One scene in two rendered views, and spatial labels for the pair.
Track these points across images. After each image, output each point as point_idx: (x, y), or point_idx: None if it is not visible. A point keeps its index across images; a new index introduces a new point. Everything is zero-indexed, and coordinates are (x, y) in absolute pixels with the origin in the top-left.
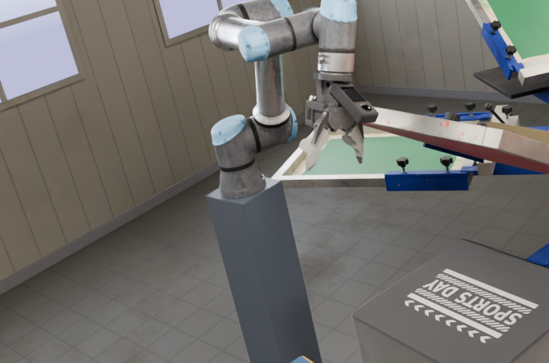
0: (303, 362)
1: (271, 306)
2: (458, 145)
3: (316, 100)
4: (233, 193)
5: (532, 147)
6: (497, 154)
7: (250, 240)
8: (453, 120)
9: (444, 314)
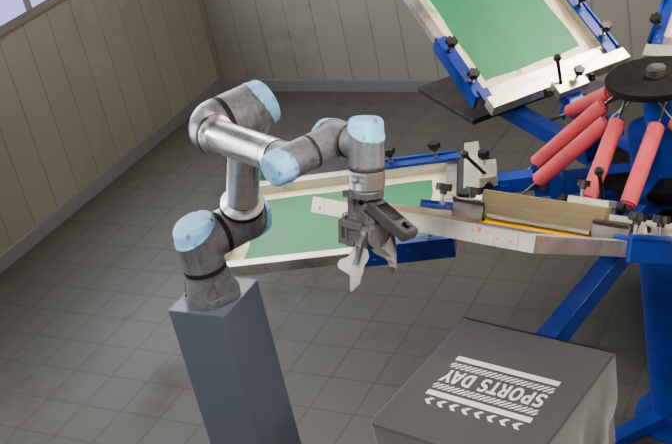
0: None
1: (259, 427)
2: None
3: (348, 217)
4: (207, 304)
5: (558, 243)
6: None
7: (233, 356)
8: (445, 191)
9: (469, 406)
